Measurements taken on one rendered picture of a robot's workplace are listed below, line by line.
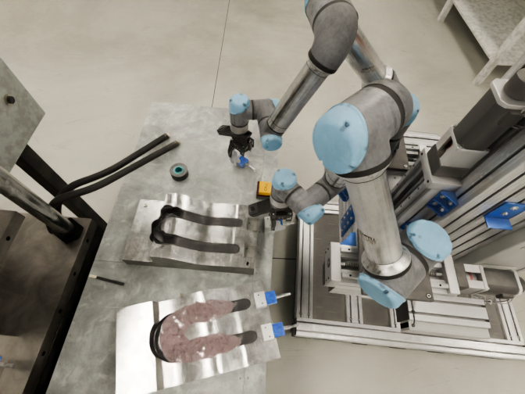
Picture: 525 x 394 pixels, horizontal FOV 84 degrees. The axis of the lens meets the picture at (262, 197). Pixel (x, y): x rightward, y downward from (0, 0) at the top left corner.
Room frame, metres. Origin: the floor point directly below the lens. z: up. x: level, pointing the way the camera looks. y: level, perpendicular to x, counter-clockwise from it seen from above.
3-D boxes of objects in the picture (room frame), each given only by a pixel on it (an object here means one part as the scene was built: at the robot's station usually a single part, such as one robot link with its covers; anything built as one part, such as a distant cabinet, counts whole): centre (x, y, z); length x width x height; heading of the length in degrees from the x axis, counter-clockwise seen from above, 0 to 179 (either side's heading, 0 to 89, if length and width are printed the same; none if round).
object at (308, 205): (0.45, -0.15, 1.14); 0.11 x 0.11 x 0.08; 46
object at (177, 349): (0.07, 0.16, 0.90); 0.26 x 0.18 x 0.08; 108
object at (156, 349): (0.08, 0.15, 0.88); 0.34 x 0.15 x 0.07; 108
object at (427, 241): (0.32, -0.44, 1.20); 0.13 x 0.12 x 0.14; 136
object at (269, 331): (0.11, -0.11, 0.86); 0.13 x 0.05 x 0.05; 108
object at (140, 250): (0.42, 0.26, 0.87); 0.50 x 0.26 x 0.14; 91
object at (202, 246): (0.41, 0.24, 0.92); 0.35 x 0.16 x 0.09; 91
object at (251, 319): (0.07, 0.17, 0.86); 0.50 x 0.26 x 0.11; 108
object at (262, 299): (0.21, -0.07, 0.86); 0.13 x 0.05 x 0.05; 108
